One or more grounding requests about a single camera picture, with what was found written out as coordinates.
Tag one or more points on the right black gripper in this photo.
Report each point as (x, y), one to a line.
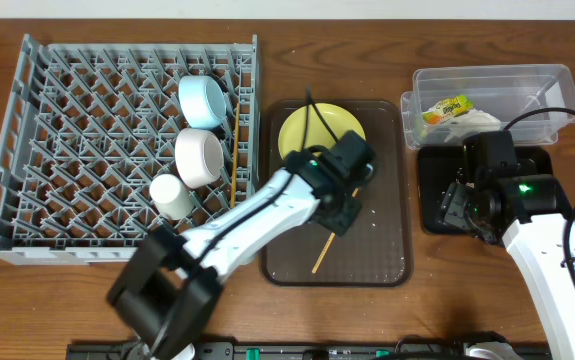
(453, 208)

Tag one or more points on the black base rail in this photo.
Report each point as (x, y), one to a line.
(228, 349)

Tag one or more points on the yellow round plate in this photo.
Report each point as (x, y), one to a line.
(337, 118)

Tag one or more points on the light blue bowl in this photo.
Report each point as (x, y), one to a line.
(202, 102)

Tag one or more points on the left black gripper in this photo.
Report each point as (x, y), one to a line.
(342, 218)

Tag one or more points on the wooden chopstick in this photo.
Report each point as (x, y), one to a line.
(326, 246)
(235, 158)

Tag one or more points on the dark brown serving tray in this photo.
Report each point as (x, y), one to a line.
(376, 250)

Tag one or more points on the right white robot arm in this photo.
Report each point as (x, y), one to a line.
(530, 217)

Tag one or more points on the pale green cup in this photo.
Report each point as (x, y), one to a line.
(170, 197)

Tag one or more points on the pink white bowl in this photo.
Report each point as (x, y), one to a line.
(198, 156)

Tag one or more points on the clear plastic waste bin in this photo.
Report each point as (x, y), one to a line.
(504, 91)

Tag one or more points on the green snack wrapper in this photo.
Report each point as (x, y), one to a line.
(447, 109)

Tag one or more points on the white tissue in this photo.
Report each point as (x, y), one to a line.
(472, 122)

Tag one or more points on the grey plastic dishwasher rack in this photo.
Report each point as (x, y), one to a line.
(87, 128)

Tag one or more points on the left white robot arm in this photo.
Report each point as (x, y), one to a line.
(170, 287)

